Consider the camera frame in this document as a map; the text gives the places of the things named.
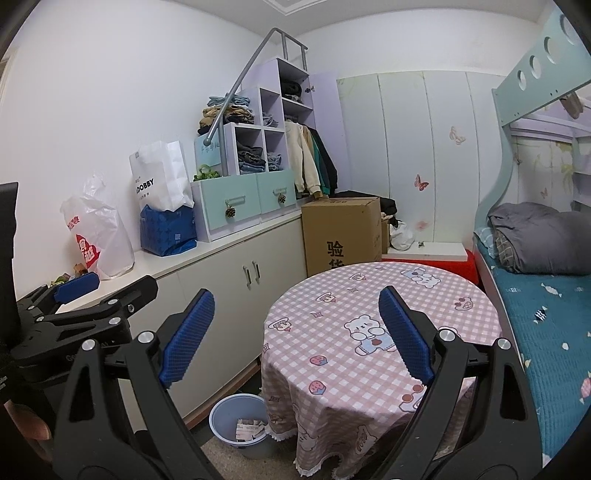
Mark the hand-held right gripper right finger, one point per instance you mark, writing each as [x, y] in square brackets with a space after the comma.
[406, 332]

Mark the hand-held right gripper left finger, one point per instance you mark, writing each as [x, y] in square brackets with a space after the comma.
[189, 337]

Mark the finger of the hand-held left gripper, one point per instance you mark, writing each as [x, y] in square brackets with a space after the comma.
[76, 286]
[115, 307]

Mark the pale blue waste bin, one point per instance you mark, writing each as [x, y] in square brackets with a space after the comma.
[226, 415]

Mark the person's left hand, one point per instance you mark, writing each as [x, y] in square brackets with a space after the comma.
[27, 427]

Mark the small toy figures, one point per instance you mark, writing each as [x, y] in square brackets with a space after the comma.
[74, 272]

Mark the white low cabinet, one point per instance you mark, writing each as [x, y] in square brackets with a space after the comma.
[217, 295]

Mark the white red-print plastic bag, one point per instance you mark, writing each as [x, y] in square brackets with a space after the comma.
[101, 230]

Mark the red covered low platform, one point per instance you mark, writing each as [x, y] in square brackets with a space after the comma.
[429, 267]

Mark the pink checked tablecloth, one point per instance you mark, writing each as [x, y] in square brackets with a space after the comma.
[332, 295]

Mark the blue bag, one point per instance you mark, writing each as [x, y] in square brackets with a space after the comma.
[168, 230]

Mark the small white plastic bag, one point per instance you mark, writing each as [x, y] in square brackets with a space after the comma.
[401, 237]

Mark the plaid cloth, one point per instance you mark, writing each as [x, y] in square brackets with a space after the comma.
[505, 251]

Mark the brown cardboard box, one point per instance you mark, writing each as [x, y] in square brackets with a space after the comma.
[341, 221]

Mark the white paper bag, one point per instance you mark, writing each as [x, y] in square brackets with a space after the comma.
[159, 175]

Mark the blue quilt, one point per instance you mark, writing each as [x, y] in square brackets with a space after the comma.
[545, 323]

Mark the black clothes pile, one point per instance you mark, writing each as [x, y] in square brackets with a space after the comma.
[364, 194]

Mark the wide mint drawer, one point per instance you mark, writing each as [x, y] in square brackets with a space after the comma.
[228, 191]

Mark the pink butterfly sticker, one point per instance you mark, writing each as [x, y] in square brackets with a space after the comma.
[421, 182]

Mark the grey blanket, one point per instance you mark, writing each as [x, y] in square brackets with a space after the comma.
[540, 240]

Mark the narrow mint drawer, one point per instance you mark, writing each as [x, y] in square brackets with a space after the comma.
[277, 182]

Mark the light blue box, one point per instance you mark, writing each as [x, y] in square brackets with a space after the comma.
[207, 152]

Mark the black hanging jacket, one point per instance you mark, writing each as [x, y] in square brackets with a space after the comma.
[331, 166]

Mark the folded jeans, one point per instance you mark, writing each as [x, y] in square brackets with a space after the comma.
[251, 159]

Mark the green hanging jacket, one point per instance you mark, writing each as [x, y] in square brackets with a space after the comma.
[319, 161]

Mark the cream butterfly sticker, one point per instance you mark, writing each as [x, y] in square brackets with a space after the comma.
[457, 135]

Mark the beige hanging jacket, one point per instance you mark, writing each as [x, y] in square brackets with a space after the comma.
[300, 157]

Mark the stack of folded clothes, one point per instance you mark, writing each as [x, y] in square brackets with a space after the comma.
[235, 113]

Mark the lilac stair shelf unit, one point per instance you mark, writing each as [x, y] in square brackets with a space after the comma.
[328, 115]

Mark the mint bunk bed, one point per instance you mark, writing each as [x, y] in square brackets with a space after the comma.
[508, 99]

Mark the folded black clothes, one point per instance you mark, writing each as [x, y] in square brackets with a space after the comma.
[291, 90]

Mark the grey metal handrail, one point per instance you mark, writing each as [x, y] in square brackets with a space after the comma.
[249, 69]

